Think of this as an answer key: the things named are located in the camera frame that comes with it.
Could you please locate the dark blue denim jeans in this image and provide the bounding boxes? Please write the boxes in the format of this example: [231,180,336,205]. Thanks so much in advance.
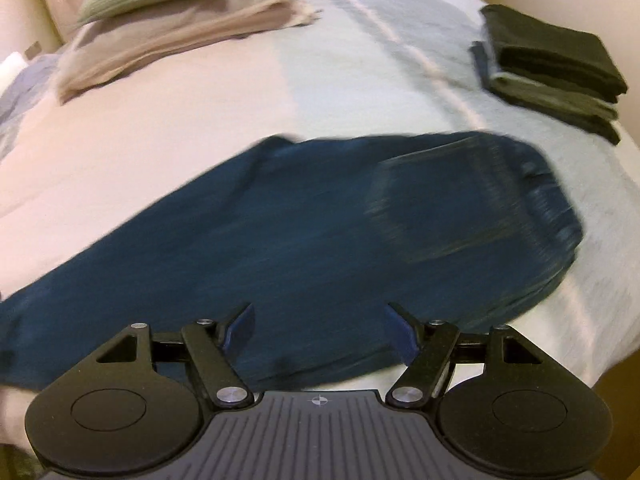
[1,131,582,391]

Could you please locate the folded dark green garment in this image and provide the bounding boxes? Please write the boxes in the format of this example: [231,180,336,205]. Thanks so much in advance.
[470,41,620,145]

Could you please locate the folded black garment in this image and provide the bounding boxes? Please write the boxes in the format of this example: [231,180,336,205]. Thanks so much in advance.
[480,4,628,103]

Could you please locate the folded beige blanket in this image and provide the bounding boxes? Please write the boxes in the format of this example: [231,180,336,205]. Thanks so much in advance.
[54,0,319,103]

